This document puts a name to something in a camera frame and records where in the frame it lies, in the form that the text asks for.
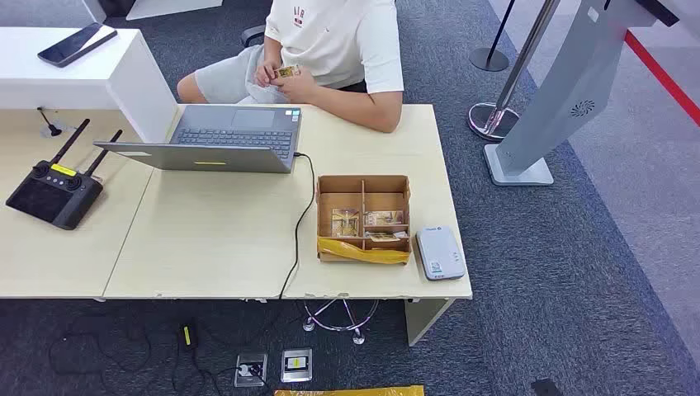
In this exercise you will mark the grey laptop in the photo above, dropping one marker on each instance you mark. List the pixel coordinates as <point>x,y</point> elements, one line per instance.
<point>235,131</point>

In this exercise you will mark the white card reader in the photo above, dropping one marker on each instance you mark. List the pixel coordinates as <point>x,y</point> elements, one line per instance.
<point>440,254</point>

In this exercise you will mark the person's left hand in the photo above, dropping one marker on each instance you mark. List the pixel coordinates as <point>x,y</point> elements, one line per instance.
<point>298,87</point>

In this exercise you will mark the white counter block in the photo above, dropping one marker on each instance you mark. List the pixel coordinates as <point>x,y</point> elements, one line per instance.
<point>82,76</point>

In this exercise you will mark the small black desk antenna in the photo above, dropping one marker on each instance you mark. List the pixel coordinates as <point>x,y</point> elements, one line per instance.
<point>53,131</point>

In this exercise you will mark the black remote controller with antennas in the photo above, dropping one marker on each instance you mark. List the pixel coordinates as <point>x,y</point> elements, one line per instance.
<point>52,199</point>

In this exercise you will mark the floor socket with yellow label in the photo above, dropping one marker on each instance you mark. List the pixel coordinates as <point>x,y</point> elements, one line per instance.
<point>296,365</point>

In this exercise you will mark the chrome stanchion post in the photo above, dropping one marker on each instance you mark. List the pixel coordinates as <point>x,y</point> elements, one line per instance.
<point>495,121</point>

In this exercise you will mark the person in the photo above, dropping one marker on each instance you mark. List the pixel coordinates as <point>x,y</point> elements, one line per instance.
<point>333,38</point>

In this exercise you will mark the large room key card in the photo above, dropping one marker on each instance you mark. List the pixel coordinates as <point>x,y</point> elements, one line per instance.
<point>345,223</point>

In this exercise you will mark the person's right forearm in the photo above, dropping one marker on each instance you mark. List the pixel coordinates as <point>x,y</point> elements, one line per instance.
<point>272,50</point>

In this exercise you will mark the yellow floor tape strip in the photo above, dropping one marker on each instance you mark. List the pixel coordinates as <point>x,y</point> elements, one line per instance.
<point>350,391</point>

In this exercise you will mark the grey kiosk stand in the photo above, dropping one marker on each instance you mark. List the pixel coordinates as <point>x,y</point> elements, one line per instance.
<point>563,87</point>

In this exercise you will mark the yellow tape on box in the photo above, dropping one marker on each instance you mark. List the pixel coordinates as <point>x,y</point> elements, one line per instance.
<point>355,253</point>

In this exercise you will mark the cardboard divider box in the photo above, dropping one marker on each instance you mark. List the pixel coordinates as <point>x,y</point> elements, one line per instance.
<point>339,188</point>

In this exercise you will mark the black smartphone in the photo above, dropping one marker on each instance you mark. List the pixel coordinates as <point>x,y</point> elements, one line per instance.
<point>76,45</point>

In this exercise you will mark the red barrier belt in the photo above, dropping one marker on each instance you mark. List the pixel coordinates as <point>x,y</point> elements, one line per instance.
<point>664,79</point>

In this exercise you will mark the black stanchion post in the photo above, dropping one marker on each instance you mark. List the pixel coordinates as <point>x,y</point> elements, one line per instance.
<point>488,59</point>

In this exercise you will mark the person's left forearm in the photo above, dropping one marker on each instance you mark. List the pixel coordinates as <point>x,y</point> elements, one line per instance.
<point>361,112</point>

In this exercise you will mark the chrome stool base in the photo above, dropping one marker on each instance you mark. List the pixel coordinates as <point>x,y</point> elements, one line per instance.
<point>358,338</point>

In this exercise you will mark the ID card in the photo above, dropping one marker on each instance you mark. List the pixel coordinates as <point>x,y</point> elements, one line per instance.
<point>287,71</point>

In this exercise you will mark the beige desk leg panel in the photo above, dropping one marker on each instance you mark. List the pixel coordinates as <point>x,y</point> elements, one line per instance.
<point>424,320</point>

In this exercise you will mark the person's right hand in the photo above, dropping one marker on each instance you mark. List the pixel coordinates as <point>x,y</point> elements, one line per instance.
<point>266,72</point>

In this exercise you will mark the floor socket with plug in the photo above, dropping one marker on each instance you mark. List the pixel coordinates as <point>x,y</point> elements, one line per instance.
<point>250,370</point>

